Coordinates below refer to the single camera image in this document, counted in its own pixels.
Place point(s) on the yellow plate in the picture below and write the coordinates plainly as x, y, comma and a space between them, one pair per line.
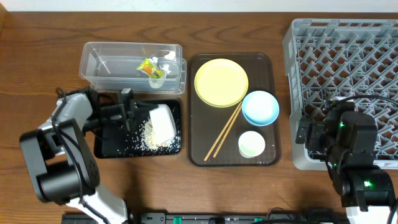
221, 83

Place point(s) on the light blue bowl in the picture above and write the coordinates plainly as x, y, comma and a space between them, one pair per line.
260, 108

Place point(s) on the grey dishwasher rack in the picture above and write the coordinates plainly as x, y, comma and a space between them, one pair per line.
326, 59

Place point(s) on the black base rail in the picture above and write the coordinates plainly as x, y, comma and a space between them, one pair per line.
154, 218

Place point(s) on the black waste tray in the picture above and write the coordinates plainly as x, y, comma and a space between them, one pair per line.
113, 142

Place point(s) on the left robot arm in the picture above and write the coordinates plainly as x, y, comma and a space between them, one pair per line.
62, 168

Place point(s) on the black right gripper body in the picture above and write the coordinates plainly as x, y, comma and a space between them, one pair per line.
304, 132

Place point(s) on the brown serving tray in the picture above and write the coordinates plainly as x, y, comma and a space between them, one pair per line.
206, 122

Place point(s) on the green snack wrapper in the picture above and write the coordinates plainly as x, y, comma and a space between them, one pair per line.
148, 67

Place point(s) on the rice leftovers pile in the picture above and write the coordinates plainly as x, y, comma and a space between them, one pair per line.
148, 139

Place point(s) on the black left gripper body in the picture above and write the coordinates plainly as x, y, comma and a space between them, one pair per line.
127, 111

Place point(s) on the clear plastic waste bin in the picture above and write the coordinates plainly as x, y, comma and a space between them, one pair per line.
111, 66

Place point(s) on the white green cup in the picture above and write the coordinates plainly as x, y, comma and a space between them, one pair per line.
251, 144

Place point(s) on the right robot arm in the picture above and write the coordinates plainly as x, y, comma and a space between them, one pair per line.
347, 139

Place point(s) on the wooden chopstick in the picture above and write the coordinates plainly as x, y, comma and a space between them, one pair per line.
227, 128
214, 146

